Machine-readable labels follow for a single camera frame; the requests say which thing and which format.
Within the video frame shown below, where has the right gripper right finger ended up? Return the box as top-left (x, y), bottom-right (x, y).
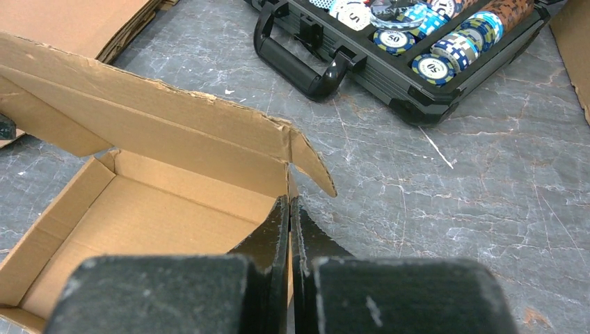
top-left (290, 197), bottom-right (518, 333)

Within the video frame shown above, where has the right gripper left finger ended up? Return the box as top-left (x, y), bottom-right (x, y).
top-left (45, 196), bottom-right (289, 333)

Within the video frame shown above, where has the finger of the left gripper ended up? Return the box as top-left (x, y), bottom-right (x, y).
top-left (0, 114), bottom-right (17, 141)

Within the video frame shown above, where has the cardboard box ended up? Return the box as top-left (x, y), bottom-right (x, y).
top-left (1, 33), bottom-right (337, 333)
top-left (550, 0), bottom-right (589, 121)

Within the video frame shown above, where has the stack of flat cardboard blanks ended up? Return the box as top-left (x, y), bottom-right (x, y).
top-left (1, 1), bottom-right (176, 63)

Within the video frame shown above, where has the black poker chip case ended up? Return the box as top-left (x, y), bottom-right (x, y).
top-left (252, 1), bottom-right (550, 126)

